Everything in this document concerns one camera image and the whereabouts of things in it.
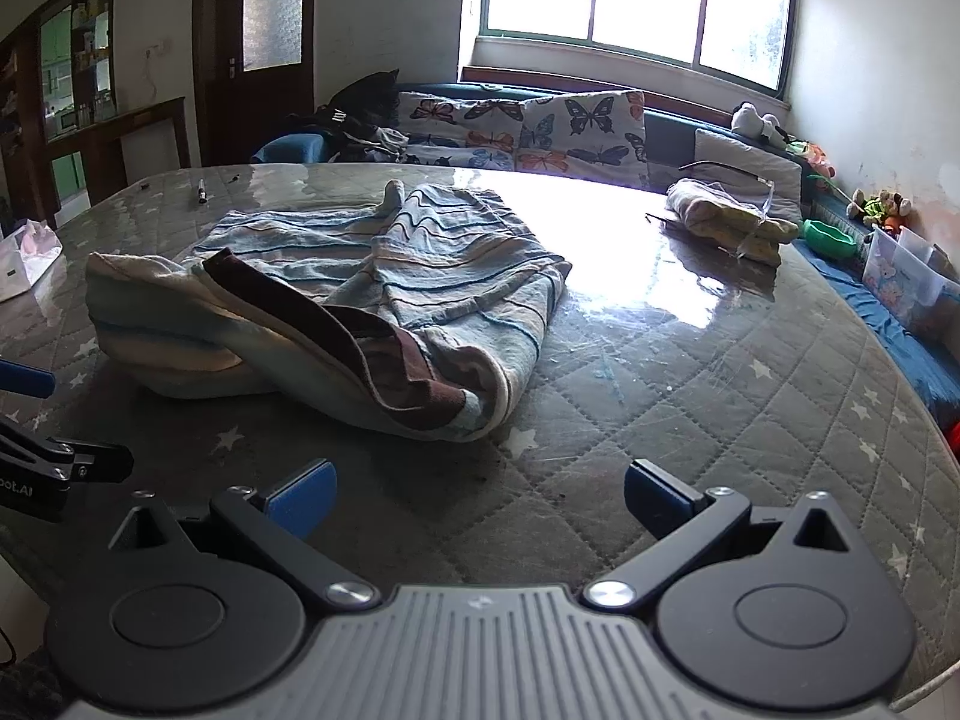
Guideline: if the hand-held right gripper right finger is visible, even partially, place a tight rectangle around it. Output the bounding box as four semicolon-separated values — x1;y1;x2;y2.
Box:
583;457;861;610

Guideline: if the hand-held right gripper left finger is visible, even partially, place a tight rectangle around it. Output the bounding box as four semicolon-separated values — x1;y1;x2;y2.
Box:
107;457;381;610

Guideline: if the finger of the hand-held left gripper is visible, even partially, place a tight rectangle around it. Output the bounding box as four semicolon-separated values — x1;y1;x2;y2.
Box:
0;358;57;400
0;418;136;487

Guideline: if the pile of black clothes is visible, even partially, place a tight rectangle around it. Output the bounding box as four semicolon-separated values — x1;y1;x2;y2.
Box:
289;69;410;164

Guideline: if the grey quilted star table cover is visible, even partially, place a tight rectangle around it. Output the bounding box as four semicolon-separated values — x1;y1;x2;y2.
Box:
0;161;960;720

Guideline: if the wooden shelf cabinet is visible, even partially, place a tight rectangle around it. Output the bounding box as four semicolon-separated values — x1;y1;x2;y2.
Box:
0;0;119;224

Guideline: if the dark wooden sideboard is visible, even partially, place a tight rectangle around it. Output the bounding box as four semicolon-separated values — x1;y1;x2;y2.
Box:
46;96;188;207

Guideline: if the floral cloth in clear bag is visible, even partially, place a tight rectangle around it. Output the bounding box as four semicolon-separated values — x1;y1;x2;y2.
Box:
664;161;802;267

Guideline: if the green plastic bowl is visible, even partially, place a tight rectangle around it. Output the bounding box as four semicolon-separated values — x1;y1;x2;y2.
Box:
802;219;860;260

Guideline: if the clear plastic storage box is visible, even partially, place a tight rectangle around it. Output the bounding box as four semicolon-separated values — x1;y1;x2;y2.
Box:
861;225;950;328

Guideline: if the grey pillow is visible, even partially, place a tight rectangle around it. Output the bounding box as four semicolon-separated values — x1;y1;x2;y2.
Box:
694;127;807;222

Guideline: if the dark wooden glass door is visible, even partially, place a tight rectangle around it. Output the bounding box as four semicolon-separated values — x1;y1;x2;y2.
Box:
193;0;317;166

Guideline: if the bunch of small plush bears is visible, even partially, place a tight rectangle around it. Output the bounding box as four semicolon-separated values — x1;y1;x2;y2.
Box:
846;189;913;233

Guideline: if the green and orange toy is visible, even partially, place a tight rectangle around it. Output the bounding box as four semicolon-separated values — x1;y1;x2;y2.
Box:
784;139;835;179

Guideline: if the butterfly print pillow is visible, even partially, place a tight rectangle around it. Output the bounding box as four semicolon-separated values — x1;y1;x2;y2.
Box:
395;90;526;170
516;90;650;188

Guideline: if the white and black plush toy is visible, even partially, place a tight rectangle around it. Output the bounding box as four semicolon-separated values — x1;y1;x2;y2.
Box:
731;101;788;143

